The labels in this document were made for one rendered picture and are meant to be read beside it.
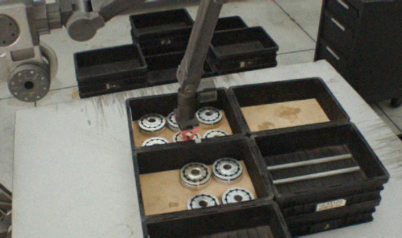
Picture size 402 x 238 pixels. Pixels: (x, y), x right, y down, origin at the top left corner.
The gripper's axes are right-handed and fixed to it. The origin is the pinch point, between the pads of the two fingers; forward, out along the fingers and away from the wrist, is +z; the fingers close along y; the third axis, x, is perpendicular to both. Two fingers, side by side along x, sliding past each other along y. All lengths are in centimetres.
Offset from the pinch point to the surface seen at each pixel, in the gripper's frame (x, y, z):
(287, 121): -42.2, 3.9, 5.5
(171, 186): 9.9, -16.0, 6.7
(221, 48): -58, 122, 38
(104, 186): 31.2, 3.6, 19.8
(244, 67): -64, 97, 38
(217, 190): -4.2, -22.3, 6.5
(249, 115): -29.5, 12.0, 5.6
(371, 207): -52, -43, 9
